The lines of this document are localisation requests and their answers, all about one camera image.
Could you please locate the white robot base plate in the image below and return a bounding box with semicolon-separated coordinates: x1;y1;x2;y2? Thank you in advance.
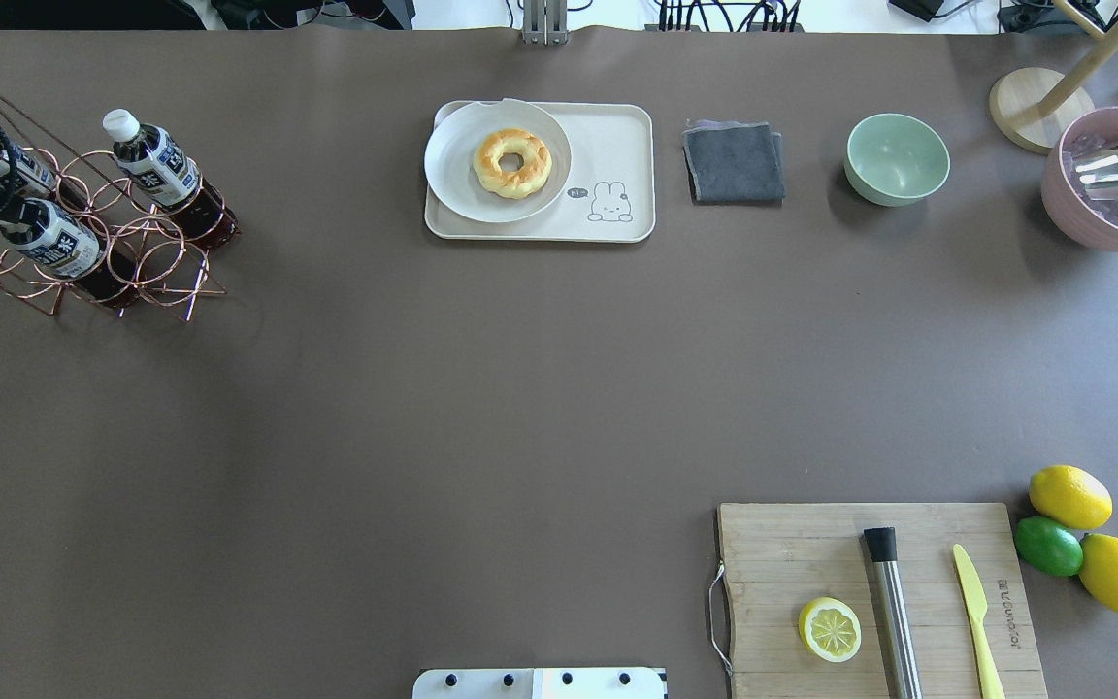
411;665;669;698

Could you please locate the pink bowl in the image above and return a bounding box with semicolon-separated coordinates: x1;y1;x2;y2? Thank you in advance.
1041;106;1118;252

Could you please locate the mint green bowl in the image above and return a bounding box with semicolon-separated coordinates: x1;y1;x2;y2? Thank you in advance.
843;114;951;207

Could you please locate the white round plate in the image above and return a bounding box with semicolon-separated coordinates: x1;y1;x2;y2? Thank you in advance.
423;100;572;224

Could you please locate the green lime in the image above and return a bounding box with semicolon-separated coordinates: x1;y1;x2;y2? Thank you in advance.
1013;516;1084;577

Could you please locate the grey folded cloth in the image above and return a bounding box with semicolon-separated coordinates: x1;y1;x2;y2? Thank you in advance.
682;119;788;204

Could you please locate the tea bottle front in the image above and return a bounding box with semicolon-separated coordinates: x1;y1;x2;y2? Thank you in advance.
0;198;138;309

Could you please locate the lemon half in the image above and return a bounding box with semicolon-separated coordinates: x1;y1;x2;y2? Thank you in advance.
796;596;864;663

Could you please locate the beige rabbit tray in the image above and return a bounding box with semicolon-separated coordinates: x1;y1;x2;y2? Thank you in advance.
423;101;656;244

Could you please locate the glazed donut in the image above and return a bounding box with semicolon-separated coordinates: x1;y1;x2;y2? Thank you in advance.
472;127;553;200

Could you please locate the whole lemon upper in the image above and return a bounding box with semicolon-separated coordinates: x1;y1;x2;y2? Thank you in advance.
1027;464;1114;531

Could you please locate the steel muddler black tip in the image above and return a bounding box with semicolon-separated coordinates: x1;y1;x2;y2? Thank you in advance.
864;527;923;698

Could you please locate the copper wire bottle rack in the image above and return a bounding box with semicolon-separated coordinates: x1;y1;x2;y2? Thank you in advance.
0;96;225;321

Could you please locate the grey metal camera post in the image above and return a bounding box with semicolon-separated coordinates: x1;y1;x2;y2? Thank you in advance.
522;0;571;46

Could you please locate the yellow plastic knife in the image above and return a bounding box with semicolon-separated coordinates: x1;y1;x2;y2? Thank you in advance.
951;544;1006;699

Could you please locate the tea bottle rear right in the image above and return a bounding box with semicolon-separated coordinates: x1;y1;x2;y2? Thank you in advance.
102;108;240;251

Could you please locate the wooden cutting board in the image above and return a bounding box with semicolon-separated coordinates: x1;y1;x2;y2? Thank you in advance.
716;502;1049;699

